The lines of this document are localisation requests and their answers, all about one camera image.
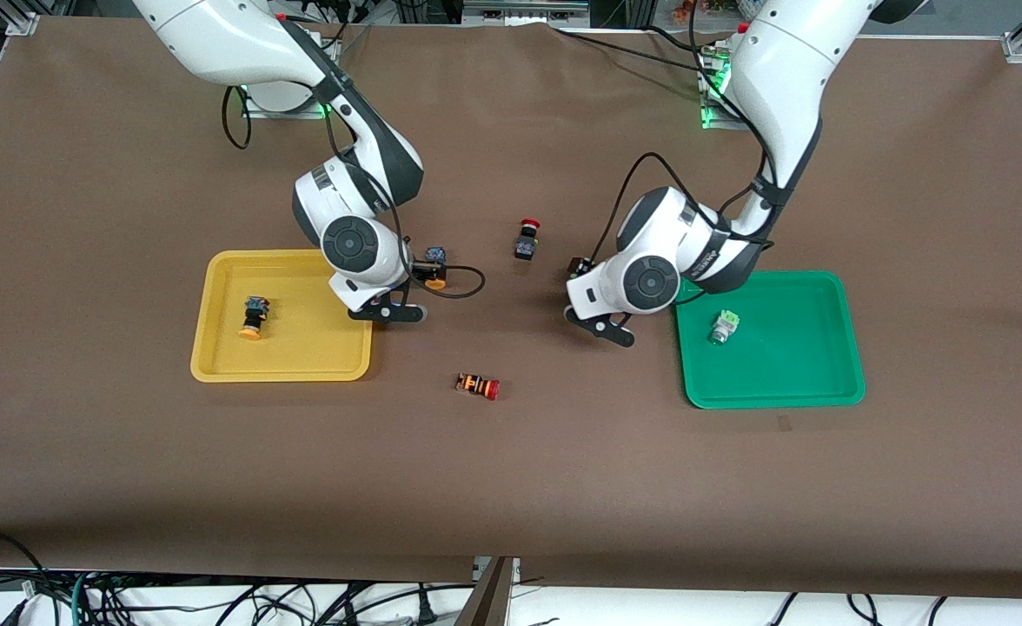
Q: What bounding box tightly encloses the yellow plastic tray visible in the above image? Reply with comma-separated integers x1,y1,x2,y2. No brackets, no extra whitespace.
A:
189,249,379,383

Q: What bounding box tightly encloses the red button orange striped body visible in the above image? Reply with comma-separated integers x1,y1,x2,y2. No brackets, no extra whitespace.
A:
455,372,501,402

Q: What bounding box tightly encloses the green plastic tray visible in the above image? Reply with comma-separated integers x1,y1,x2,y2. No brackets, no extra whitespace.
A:
673,270,867,410

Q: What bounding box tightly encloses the brown table mat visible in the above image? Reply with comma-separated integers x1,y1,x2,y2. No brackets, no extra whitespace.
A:
0,17,1022,601

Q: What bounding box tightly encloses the dark table leg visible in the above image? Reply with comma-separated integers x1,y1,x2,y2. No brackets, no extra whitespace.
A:
454,556,517,626

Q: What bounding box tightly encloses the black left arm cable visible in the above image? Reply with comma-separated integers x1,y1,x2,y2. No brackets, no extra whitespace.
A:
592,0,778,263

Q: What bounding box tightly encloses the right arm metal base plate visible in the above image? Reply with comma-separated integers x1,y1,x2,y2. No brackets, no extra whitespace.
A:
240,35,340,121

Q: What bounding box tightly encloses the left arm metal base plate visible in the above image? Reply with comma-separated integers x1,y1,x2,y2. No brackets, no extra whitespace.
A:
696,42,743,131

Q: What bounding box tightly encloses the black cable on mat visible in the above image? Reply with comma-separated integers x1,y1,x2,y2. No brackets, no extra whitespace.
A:
549,24,720,70

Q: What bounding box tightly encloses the grey metal bracket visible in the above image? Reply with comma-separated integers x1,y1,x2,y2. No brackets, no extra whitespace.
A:
461,0,592,28

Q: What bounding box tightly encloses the green floor cable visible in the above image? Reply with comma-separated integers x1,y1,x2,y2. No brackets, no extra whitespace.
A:
70,569,100,626

